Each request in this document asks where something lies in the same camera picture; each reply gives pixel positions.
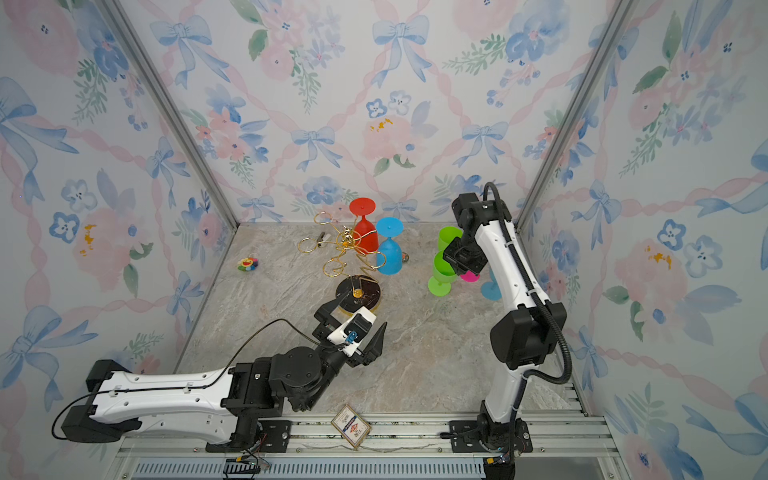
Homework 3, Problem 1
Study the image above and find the light blue front wine glass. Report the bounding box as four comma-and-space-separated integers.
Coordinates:
481, 270, 502, 301

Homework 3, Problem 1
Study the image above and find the colourful small toy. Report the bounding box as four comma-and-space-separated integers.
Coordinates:
237, 257, 259, 272

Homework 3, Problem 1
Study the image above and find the corner aluminium post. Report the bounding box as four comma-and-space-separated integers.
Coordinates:
95, 1, 239, 230
516, 0, 636, 232

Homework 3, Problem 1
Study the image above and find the diamond printed card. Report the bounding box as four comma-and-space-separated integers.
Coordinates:
331, 405, 372, 450

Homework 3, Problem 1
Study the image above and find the lime green wine glass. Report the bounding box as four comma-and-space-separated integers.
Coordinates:
428, 251, 458, 297
438, 226, 463, 252

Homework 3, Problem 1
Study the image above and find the lime green back wine glass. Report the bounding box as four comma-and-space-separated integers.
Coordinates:
428, 251, 458, 297

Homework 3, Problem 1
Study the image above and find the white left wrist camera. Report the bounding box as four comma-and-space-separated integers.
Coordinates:
326, 307, 376, 356

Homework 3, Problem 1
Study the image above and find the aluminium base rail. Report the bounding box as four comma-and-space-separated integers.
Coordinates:
105, 410, 629, 479

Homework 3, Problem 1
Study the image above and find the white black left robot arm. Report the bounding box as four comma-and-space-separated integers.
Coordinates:
51, 299, 387, 452

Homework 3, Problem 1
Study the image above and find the magenta wine glass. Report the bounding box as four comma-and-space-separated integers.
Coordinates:
460, 271, 479, 283

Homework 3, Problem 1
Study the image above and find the right corner aluminium post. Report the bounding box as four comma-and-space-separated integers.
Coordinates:
516, 0, 636, 232

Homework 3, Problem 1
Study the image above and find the gold wire glass rack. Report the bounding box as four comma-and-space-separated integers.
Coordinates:
297, 210, 382, 315

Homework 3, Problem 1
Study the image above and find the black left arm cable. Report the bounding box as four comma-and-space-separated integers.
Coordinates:
50, 317, 322, 442

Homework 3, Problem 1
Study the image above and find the red wine glass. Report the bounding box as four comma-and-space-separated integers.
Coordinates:
349, 197, 379, 254

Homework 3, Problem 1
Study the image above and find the left corner aluminium post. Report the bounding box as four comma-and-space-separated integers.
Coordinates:
95, 1, 239, 230

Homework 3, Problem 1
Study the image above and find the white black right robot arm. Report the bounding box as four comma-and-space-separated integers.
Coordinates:
441, 182, 573, 464

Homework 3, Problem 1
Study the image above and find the blue back wine glass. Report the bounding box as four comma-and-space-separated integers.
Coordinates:
376, 217, 404, 276

